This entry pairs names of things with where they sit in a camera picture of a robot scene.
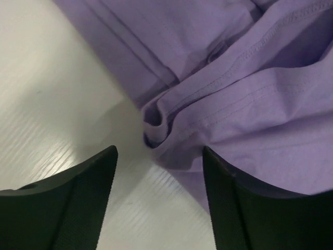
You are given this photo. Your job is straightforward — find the lavender t shirt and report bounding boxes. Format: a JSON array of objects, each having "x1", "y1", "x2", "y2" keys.
[{"x1": 56, "y1": 1, "x2": 332, "y2": 209}]

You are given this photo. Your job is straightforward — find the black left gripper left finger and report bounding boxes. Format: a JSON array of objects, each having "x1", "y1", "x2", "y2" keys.
[{"x1": 1, "y1": 146, "x2": 118, "y2": 250}]

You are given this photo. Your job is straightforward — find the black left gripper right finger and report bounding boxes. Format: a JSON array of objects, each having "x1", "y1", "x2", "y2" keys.
[{"x1": 202, "y1": 147, "x2": 332, "y2": 250}]

